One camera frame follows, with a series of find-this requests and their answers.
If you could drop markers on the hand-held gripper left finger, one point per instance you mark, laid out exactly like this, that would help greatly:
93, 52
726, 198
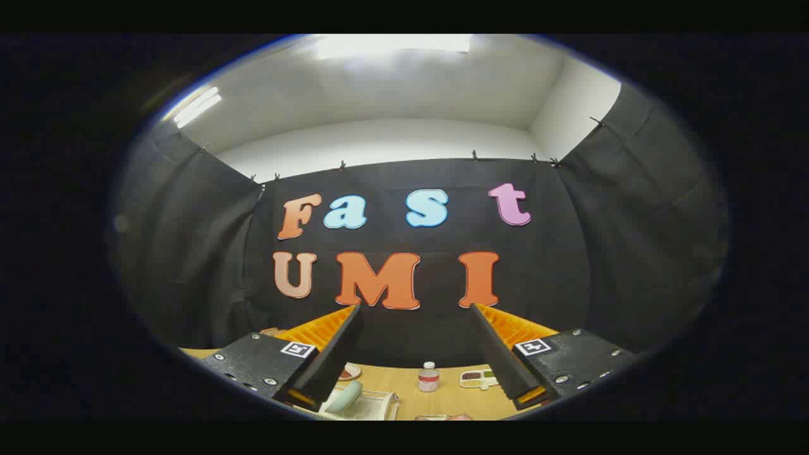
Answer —
335, 354

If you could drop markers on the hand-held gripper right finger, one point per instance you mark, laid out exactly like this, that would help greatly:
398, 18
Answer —
499, 354

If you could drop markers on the pale green plate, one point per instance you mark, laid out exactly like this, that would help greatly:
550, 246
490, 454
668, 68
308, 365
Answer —
346, 397

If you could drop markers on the beige plate with meat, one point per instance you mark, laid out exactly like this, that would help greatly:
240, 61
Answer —
351, 373

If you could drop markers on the white divided dish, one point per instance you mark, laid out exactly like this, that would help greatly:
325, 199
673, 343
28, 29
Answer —
478, 382

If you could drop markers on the clear bottle red label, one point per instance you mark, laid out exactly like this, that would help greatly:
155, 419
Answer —
428, 379

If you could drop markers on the black backdrop cloth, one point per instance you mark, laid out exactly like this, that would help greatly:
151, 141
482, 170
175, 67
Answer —
569, 253

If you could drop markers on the ceiling tube light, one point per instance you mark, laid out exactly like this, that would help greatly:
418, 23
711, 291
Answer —
197, 105

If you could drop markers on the rectangular ceiling light panel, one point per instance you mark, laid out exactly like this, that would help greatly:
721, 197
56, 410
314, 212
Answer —
392, 45

